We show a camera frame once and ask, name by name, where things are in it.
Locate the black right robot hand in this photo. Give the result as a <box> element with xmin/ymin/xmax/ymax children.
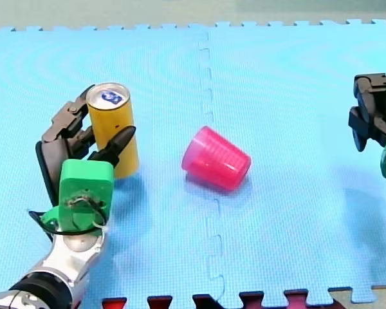
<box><xmin>347</xmin><ymin>72</ymin><xmax>386</xmax><ymax>153</ymax></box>

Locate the pink plastic cup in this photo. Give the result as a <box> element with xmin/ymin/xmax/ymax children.
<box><xmin>181</xmin><ymin>125</ymin><xmax>252</xmax><ymax>193</ymax></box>

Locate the yellow drink can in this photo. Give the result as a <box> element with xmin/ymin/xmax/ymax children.
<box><xmin>85</xmin><ymin>82</ymin><xmax>140</xmax><ymax>180</ymax></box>

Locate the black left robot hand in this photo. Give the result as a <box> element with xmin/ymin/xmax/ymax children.
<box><xmin>35</xmin><ymin>84</ymin><xmax>137</xmax><ymax>207</ymax></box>

